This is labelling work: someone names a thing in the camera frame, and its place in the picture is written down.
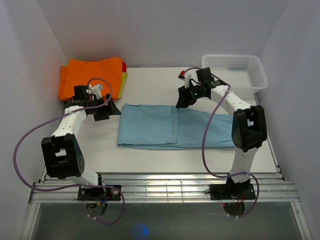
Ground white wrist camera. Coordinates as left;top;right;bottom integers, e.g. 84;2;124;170
178;70;192;89
86;83;104;100

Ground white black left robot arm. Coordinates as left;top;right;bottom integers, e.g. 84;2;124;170
41;84;121;200

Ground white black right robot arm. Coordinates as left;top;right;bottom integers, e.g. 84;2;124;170
176;67;268;204

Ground light blue trousers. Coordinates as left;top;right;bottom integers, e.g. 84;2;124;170
117;104;235;150

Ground white perforated plastic basket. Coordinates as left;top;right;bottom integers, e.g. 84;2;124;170
201;54;268;95

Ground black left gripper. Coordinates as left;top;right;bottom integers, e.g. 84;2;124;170
89;93;122;122

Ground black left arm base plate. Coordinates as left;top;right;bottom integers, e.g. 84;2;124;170
77;185;122;202

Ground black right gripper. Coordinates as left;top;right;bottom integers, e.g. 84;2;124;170
176;82;204;109

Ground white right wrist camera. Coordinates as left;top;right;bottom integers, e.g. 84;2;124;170
178;70;192;89

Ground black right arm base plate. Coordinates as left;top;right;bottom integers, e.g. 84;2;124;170
206;183;256;201

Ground folded red trousers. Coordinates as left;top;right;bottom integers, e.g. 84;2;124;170
122;61;127;73

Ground folded orange trousers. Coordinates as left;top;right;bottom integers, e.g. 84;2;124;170
58;57;127;101

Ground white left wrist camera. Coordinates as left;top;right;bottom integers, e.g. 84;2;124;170
86;83;104;100

